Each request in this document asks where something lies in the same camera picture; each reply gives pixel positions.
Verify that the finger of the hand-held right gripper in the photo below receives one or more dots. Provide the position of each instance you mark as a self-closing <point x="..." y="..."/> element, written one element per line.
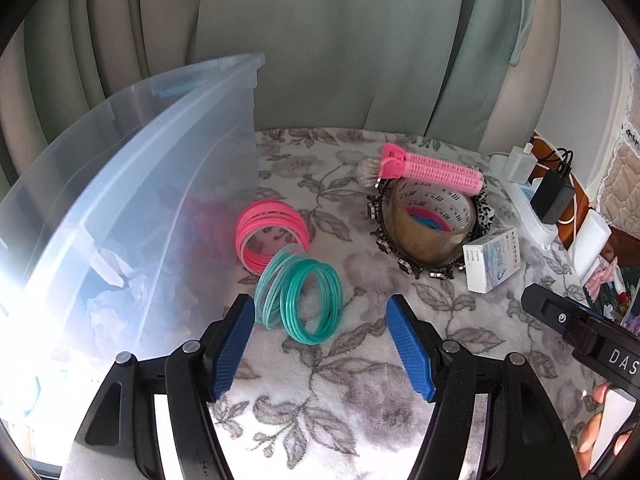
<point x="550" y="310"/>

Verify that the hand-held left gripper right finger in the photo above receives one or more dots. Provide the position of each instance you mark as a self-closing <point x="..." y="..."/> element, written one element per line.
<point x="410" y="350"/>

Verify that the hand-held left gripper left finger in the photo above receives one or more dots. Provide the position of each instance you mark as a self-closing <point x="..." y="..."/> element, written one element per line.
<point x="230" y="345"/>

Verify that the small white carton box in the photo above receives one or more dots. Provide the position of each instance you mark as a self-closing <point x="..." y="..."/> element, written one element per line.
<point x="487" y="265"/>

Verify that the teal plastic bangles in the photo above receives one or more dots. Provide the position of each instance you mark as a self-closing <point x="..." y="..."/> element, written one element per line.
<point x="332" y="305"/>

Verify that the brown packing tape roll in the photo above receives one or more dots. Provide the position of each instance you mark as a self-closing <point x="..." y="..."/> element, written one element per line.
<point x="425" y="248"/>

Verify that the leopard print scrunchie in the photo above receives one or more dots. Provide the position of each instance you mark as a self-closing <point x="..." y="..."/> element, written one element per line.
<point x="485" y="215"/>

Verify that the pink plastic bangles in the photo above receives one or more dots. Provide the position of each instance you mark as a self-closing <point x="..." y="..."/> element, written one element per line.
<point x="294" y="222"/>

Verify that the pink hair roller clip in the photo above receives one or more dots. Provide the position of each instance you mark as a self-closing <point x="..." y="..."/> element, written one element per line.
<point x="430" y="167"/>

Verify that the clear plastic storage container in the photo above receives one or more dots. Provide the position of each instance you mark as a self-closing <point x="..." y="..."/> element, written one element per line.
<point x="125" y="185"/>

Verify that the person's right hand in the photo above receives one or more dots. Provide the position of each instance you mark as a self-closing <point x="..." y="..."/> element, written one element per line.
<point x="592" y="430"/>

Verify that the smartphone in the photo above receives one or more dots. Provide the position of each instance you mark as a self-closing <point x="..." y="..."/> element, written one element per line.
<point x="632" y="321"/>

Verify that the dark floral cloth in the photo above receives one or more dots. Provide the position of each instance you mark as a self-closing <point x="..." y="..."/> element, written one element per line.
<point x="610" y="305"/>

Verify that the pink knitted cloth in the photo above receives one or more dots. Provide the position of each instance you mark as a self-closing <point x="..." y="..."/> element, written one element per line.
<point x="600" y="277"/>

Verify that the white power strip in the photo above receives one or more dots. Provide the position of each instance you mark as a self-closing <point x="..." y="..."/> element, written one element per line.
<point x="547" y="236"/>

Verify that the white cylinder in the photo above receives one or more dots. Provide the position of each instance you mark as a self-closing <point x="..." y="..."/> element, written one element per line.
<point x="590" y="245"/>

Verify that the grey floral blanket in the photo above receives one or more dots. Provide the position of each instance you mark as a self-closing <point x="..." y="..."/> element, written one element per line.
<point x="325" y="410"/>

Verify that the black charger block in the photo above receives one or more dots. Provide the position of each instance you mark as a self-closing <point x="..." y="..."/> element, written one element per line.
<point x="550" y="200"/>

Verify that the white charger plug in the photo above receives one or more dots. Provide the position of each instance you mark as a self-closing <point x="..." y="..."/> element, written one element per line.
<point x="517" y="167"/>

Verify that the beige quilted lace cover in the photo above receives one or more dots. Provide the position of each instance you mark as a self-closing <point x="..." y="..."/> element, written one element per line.
<point x="625" y="175"/>

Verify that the brown wooden cabinet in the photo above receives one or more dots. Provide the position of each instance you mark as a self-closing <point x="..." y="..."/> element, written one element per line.
<point x="540" y="142"/>

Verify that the white appliance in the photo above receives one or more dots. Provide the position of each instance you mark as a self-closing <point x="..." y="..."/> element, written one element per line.
<point x="575" y="85"/>

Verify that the pale green curtain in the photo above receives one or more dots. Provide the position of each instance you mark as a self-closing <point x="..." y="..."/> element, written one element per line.
<point x="490" y="60"/>

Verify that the grey curtain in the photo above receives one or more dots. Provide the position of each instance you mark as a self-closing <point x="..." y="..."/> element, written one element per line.
<point x="300" y="35"/>

